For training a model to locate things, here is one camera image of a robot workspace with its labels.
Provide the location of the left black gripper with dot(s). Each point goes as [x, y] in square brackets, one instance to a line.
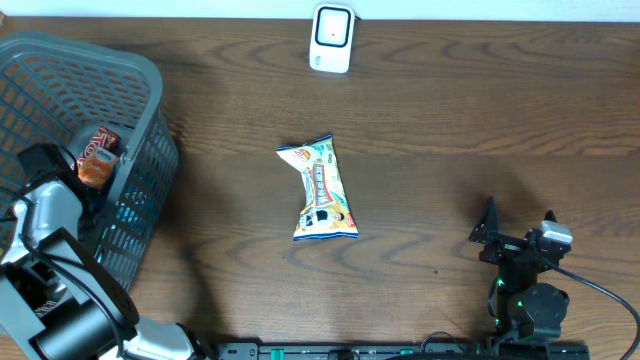
[98, 197]

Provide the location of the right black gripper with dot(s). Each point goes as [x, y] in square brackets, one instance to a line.
[489, 230]

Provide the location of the orange tissue pack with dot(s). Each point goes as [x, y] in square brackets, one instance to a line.
[97, 168]

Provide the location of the red chocolate bar wrapper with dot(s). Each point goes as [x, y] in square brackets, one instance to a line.
[102, 138]

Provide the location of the yellow noodle snack bag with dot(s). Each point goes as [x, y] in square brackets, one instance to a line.
[327, 214]

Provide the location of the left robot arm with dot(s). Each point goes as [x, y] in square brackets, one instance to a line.
[58, 302]

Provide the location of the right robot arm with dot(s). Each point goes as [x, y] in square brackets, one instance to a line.
[528, 313]

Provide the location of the white barcode scanner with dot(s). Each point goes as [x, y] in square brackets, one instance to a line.
[331, 38]

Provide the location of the grey plastic basket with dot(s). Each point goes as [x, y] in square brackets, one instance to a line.
[55, 90]

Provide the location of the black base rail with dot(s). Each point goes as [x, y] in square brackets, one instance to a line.
[432, 350]

